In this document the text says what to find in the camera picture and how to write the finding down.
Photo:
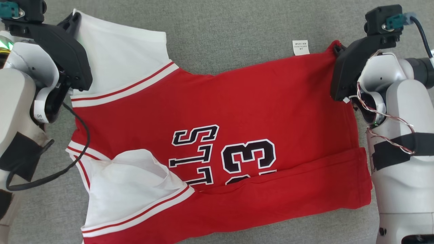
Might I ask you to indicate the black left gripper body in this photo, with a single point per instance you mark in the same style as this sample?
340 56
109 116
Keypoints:
67 57

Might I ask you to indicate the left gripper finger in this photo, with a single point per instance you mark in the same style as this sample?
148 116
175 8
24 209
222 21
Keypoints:
72 23

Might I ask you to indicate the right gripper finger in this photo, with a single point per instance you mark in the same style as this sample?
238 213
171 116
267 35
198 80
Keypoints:
339 49

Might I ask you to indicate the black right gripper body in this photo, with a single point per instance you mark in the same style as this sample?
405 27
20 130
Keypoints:
349 67

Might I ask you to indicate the red white basketball jersey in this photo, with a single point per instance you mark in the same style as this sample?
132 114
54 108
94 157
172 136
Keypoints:
237 108

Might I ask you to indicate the grey fabric sofa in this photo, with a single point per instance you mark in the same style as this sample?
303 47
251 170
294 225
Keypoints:
237 34

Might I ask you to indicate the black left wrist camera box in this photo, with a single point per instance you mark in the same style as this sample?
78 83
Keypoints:
32 10

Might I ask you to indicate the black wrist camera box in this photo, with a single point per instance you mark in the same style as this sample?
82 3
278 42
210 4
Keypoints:
32 10
378 20

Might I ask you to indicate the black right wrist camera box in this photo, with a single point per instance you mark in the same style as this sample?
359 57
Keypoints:
378 20

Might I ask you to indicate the teal right camera connector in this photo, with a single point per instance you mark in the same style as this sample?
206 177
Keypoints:
395 22

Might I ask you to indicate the teal camera connector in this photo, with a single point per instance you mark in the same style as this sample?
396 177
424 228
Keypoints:
8 10
395 22

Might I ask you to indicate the teal left camera connector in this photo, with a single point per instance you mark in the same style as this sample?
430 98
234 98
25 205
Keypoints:
8 10

